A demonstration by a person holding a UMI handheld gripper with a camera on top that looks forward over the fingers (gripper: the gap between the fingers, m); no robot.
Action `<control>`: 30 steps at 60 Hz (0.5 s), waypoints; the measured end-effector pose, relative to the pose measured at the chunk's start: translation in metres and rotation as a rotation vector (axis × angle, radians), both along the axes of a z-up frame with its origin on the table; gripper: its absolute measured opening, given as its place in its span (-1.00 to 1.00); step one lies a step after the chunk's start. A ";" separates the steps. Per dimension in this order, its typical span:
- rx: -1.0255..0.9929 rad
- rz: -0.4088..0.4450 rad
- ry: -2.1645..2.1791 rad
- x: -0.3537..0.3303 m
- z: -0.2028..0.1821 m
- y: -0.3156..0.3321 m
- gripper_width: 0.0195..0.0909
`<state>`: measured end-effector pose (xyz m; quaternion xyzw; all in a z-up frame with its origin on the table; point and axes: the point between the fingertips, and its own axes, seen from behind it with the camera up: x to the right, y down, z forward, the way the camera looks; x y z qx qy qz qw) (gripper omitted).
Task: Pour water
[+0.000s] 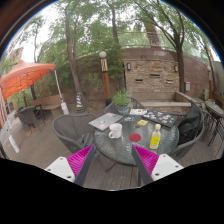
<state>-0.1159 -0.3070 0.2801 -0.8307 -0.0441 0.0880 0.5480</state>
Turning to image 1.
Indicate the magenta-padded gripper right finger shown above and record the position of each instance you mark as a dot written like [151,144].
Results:
[148,160]

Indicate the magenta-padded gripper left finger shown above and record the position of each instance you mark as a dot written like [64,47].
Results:
[80,160]

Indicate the yellow-labelled clear drink bottle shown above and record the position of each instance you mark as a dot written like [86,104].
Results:
[155,140]

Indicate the flat round red coaster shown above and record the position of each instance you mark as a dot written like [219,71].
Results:
[135,137]

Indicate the grey wicker patio chair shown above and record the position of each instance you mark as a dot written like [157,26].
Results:
[71,128]
[136,103]
[186,148]

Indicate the yellow card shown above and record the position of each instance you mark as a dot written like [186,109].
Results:
[142,122]

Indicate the white ceramic mug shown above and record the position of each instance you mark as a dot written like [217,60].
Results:
[116,131]

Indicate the black laptop with stickers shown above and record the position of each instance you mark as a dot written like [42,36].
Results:
[160,118]

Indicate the small blue card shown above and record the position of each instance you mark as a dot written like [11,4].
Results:
[129,118]

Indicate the silver laptop with stickers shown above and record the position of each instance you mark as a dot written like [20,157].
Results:
[106,121]

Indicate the white printed leaflet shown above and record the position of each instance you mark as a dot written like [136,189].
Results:
[138,112]

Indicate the black jacket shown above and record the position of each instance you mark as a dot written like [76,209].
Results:
[190,125]

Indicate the blue yellow striped cone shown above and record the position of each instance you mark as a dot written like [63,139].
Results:
[79,101]

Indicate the green plant in blue pot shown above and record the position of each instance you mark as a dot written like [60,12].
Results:
[121,100]

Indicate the wooden bench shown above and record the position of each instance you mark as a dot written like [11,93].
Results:
[46,101]

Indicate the dark patio chair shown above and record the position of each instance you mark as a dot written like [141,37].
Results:
[28,116]

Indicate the black metal chair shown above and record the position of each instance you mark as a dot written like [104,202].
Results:
[216,128]

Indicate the round dark patio table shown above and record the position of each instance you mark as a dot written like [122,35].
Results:
[213,107]

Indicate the forked dark-trunk tree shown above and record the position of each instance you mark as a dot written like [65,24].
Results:
[180,66]

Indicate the orange patio umbrella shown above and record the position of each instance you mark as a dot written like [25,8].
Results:
[23,76]

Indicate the leaning tree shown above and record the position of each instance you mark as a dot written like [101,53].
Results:
[71,56]

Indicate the wooden globe lamp post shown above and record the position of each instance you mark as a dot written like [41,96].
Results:
[106,83]

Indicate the grey wall box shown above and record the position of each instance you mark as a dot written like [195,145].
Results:
[187,86]

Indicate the black wall lamp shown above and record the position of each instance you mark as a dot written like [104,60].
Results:
[128,66]
[176,68]

